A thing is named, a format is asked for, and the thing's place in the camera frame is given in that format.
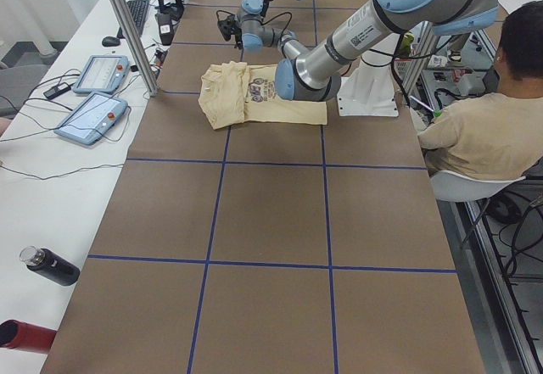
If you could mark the teach pendant tablet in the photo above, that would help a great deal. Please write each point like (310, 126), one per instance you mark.
(102, 73)
(92, 118)

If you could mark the aluminium frame post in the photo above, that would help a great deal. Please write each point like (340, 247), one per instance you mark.
(126, 23)

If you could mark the person in beige shirt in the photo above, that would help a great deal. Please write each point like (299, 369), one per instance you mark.
(497, 136)

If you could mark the black water bottle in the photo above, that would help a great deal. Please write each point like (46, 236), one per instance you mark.
(48, 264)

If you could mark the red cylinder bottle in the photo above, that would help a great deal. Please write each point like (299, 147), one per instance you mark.
(24, 336)

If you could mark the white plastic chair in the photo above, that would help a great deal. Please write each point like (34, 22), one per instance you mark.
(450, 186)

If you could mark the black keyboard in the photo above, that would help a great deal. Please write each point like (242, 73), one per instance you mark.
(139, 13)

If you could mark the far teach pendant tablet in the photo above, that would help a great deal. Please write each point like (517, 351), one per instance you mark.
(102, 73)

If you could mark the cream long-sleeve printed shirt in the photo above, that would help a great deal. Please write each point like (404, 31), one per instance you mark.
(237, 92)

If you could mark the near teach pendant tablet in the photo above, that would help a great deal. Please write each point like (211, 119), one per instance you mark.
(92, 118)

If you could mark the black computer mouse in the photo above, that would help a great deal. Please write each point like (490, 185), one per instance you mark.
(110, 41)

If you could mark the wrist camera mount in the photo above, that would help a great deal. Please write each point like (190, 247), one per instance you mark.
(227, 25)

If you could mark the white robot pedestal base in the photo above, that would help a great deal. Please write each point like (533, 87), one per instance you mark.
(369, 90)

